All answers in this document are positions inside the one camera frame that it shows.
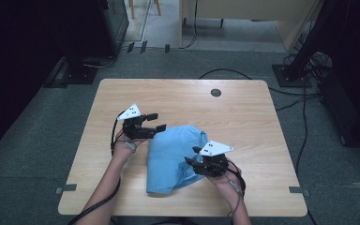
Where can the person's right hand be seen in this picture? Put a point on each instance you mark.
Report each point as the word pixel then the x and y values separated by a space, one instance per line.
pixel 229 182

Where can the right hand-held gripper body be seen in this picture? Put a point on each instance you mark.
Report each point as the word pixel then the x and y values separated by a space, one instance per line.
pixel 212 164

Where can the black stand base plate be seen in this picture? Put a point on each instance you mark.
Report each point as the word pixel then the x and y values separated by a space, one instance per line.
pixel 81 76

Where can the beige wooden cabinet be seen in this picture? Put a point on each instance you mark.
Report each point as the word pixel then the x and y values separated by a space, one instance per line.
pixel 247 7

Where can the grey tape strip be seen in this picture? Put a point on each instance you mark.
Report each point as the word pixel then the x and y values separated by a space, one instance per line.
pixel 298 190
pixel 66 188

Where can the light blue button shirt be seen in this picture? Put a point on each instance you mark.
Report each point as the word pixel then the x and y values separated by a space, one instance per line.
pixel 168 156

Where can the dark glass cabinet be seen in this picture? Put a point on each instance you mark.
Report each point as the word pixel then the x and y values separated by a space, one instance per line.
pixel 117 22

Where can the dark curtain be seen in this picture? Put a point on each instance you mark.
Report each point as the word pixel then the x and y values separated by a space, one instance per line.
pixel 359 47
pixel 18 47

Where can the black stand with square base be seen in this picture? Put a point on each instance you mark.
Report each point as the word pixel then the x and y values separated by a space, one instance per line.
pixel 289 78

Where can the round grey table grommet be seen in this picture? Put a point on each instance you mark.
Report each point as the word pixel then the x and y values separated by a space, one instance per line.
pixel 216 92

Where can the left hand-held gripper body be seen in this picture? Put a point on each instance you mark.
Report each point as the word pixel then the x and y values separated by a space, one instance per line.
pixel 134 128

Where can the wooden chair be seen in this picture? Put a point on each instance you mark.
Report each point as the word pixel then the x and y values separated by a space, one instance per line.
pixel 132 9

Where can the person's left hand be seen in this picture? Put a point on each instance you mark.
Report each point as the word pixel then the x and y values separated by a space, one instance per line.
pixel 123 148

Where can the dark floor tape strip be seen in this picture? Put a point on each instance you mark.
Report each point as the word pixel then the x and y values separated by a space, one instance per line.
pixel 143 46
pixel 130 47
pixel 167 48

